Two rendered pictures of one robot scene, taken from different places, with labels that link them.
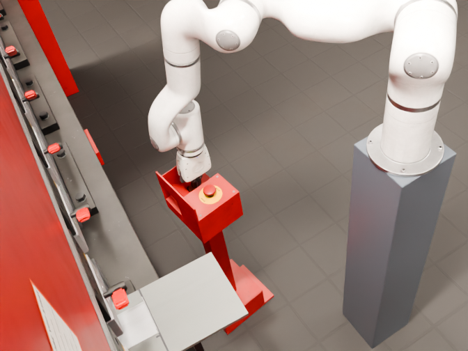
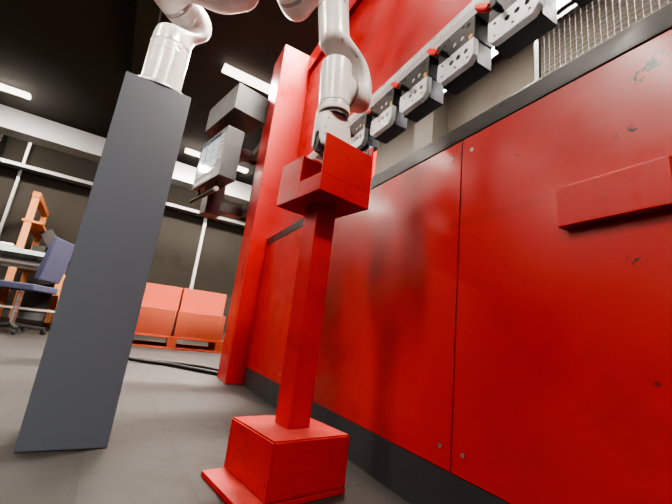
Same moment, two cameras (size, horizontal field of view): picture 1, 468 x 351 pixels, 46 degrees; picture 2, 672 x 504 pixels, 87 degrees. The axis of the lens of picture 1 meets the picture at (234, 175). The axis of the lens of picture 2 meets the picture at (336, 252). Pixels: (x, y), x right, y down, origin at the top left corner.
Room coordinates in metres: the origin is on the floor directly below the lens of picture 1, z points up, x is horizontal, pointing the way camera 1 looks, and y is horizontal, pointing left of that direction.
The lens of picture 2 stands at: (1.97, 0.06, 0.33)
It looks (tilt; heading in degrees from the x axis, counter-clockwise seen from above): 13 degrees up; 173
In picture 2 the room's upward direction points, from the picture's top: 7 degrees clockwise
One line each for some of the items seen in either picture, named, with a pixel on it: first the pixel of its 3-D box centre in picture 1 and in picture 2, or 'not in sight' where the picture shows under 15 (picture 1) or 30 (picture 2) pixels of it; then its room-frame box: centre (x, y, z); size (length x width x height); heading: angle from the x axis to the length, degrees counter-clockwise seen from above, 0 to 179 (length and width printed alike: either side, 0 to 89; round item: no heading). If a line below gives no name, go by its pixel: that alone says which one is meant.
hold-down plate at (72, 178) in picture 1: (73, 179); not in sight; (1.11, 0.47, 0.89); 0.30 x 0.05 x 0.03; 20
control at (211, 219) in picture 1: (200, 193); (324, 177); (1.08, 0.11, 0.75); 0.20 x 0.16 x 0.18; 31
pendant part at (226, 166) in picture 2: not in sight; (217, 162); (-0.43, -0.55, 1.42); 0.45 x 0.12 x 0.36; 34
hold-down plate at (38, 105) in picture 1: (39, 103); not in sight; (1.48, 0.61, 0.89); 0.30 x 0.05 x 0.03; 20
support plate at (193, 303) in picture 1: (176, 310); not in sight; (0.57, 0.18, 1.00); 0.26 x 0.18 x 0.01; 110
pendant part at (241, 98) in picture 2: not in sight; (228, 155); (-0.52, -0.51, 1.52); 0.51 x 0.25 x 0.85; 34
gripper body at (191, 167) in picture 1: (192, 159); (332, 133); (1.14, 0.12, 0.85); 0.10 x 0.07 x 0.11; 121
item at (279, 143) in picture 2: not in sight; (310, 215); (-0.46, 0.15, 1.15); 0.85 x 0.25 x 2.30; 110
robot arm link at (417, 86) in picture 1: (420, 62); (184, 29); (0.87, -0.43, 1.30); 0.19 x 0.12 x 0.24; 156
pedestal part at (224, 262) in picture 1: (216, 254); (307, 309); (1.08, 0.11, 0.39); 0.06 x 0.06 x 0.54; 31
